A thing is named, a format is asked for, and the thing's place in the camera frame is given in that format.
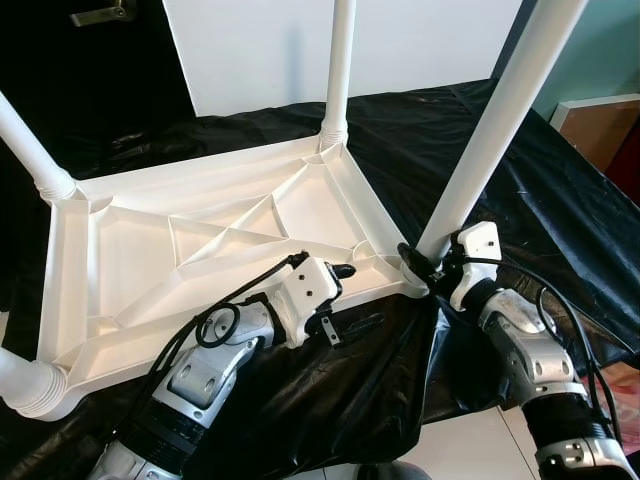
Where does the dark grey wall post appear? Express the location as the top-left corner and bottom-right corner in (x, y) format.
(495, 0), (546, 91)

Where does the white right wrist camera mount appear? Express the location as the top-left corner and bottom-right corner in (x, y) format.
(448, 222), (504, 311)

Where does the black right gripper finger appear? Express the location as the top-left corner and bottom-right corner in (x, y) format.
(397, 242), (438, 291)

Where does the white plastic table leg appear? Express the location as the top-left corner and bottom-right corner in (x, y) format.
(320, 0), (358, 151)
(0, 90), (79, 204)
(415, 0), (591, 266)
(0, 345), (71, 421)

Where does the black door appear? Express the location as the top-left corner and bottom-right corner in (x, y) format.
(0, 0), (196, 151)

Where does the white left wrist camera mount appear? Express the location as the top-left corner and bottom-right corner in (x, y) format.
(270, 255), (343, 349)

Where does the grey robot leg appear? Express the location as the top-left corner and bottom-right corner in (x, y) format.
(365, 462), (431, 480)

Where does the white plastic table top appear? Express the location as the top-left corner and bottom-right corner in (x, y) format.
(35, 133), (431, 421)

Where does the black plastic table cover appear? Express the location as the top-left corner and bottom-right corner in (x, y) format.
(0, 78), (640, 480)

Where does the metal door handle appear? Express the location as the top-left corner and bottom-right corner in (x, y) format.
(70, 0), (138, 28)

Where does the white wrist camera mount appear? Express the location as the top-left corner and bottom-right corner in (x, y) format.
(448, 222), (504, 311)
(270, 255), (343, 349)

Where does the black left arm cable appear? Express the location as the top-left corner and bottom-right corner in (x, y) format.
(110, 250), (309, 441)

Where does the pink plastic bag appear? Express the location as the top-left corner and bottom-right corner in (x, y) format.
(595, 360), (640, 451)

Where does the brown wooden cabinet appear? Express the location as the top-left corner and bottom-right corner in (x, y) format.
(550, 93), (640, 171)

